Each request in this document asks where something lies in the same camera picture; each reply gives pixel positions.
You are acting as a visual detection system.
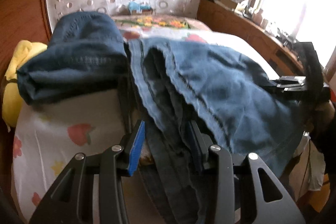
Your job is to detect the wooden side cabinet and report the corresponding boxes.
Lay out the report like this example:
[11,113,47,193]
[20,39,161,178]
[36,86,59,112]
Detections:
[197,0,304,76]

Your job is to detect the blue item in cardboard box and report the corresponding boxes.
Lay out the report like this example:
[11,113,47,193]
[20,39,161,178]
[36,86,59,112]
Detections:
[128,2,153,15]

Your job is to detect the open cardboard box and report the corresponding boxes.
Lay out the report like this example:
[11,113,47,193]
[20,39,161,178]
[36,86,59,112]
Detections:
[220,0,249,10]

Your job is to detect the pink bottle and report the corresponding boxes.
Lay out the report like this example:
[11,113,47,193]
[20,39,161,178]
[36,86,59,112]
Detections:
[252,8,264,26]

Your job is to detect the floral bed blanket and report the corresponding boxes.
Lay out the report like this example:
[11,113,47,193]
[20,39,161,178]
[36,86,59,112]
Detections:
[111,15,211,31]

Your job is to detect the person's right hand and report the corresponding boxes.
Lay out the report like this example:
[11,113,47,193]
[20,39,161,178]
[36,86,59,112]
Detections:
[315,100,335,120]

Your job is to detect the white strawberry print sheet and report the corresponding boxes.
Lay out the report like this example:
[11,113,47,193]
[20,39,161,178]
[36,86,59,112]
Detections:
[11,25,309,224]

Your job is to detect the black cable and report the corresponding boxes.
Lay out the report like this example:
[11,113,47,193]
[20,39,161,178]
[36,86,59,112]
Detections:
[299,138,313,201]

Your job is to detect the folded dark blue jeans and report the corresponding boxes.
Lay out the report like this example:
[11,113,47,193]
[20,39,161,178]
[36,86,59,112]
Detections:
[17,12,128,105]

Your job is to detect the light blue denim jeans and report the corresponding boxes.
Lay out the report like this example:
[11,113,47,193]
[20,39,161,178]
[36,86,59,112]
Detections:
[127,37,303,223]

